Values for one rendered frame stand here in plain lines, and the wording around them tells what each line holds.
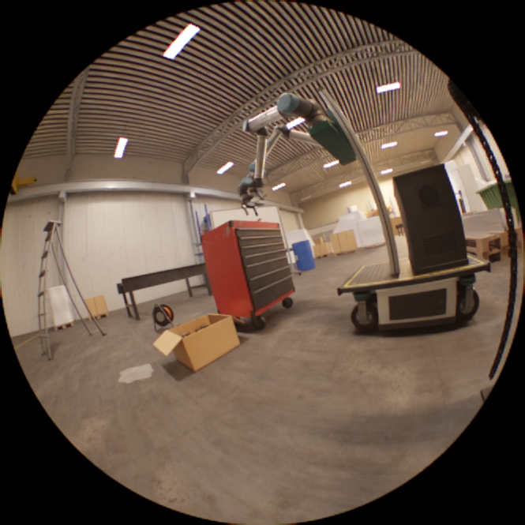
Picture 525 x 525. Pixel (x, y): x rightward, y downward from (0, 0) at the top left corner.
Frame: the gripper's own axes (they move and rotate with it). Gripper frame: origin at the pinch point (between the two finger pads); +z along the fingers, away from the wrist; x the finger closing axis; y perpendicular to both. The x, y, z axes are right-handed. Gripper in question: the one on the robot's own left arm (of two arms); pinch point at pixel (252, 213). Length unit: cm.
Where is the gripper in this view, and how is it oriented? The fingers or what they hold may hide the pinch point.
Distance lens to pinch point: 169.9
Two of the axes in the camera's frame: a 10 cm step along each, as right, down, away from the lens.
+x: -6.4, 1.6, -7.5
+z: 3.8, 9.1, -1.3
